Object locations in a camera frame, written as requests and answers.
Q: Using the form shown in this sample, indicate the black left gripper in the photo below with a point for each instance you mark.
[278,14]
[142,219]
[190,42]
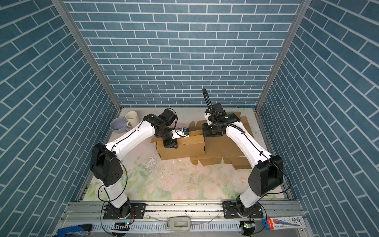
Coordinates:
[171,143]

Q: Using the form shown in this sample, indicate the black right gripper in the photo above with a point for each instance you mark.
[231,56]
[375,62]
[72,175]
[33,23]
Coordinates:
[205,132]

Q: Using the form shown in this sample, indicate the brown cardboard sheet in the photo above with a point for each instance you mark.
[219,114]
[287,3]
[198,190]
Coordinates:
[209,151]

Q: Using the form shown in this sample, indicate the brown cardboard box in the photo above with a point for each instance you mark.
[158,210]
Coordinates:
[182,146]

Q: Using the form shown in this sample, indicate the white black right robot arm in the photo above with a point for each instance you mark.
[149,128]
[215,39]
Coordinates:
[267,170]

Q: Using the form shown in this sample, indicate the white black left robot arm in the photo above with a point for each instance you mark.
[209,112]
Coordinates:
[106,164]

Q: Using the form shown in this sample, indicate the white red blue tube box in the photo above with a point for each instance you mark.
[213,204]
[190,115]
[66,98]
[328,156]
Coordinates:
[281,223]

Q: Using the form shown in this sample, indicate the white ceramic mug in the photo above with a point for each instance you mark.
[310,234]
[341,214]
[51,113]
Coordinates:
[132,119]

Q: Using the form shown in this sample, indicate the lavender speckled ceramic cup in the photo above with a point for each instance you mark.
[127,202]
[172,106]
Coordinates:
[119,125]

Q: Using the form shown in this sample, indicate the blue tool at bottom left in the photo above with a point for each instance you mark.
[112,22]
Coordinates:
[75,231]

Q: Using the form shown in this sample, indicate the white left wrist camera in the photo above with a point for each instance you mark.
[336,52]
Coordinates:
[180,133]

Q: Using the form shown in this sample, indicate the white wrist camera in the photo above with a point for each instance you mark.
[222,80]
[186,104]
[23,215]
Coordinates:
[207,116]
[180,133]

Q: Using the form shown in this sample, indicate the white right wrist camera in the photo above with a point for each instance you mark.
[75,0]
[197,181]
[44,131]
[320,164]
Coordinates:
[207,116]

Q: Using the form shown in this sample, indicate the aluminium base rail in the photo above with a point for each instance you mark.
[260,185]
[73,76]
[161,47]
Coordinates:
[150,217]

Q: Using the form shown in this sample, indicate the grey metal corner post right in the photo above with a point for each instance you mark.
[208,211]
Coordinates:
[283,51]

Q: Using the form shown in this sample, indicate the grey metal corner post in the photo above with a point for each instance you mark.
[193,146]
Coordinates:
[283,51]
[71,25]

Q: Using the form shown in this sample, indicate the grey metal corner post left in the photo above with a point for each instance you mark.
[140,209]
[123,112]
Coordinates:
[71,25]

